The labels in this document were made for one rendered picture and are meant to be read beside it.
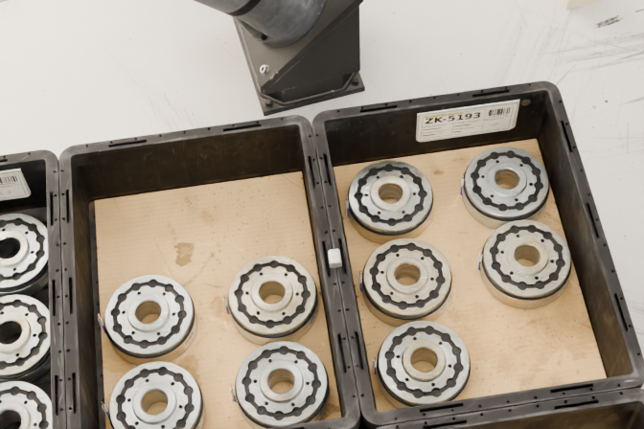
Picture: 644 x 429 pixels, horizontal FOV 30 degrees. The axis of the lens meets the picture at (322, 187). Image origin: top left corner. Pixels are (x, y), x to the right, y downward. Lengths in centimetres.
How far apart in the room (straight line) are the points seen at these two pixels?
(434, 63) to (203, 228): 48
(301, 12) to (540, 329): 52
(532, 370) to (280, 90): 56
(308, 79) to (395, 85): 14
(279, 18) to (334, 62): 12
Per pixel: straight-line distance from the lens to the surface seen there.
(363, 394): 126
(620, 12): 186
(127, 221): 150
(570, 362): 140
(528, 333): 141
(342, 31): 163
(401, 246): 141
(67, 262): 137
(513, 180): 149
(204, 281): 144
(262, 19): 160
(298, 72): 167
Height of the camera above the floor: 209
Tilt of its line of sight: 58 degrees down
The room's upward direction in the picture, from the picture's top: 4 degrees counter-clockwise
